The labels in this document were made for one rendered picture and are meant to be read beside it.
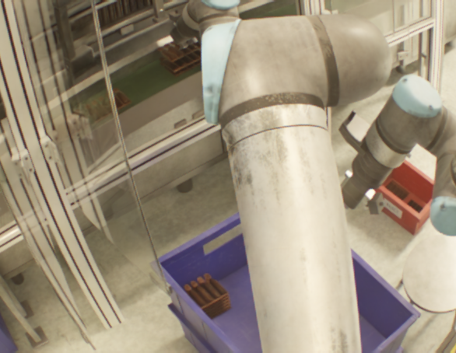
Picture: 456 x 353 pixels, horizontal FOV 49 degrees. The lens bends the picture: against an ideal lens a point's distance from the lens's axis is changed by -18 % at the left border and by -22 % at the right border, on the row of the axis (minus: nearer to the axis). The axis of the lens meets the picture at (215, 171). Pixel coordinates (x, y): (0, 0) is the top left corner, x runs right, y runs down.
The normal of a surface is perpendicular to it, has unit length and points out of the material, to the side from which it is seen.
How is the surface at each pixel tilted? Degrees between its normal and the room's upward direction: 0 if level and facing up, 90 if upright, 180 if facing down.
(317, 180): 38
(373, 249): 0
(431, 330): 0
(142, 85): 2
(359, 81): 89
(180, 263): 90
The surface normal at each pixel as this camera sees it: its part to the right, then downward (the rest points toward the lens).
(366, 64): 0.52, 0.18
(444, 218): -0.39, 0.73
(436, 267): -0.11, -0.71
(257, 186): -0.66, -0.09
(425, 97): 0.20, -0.61
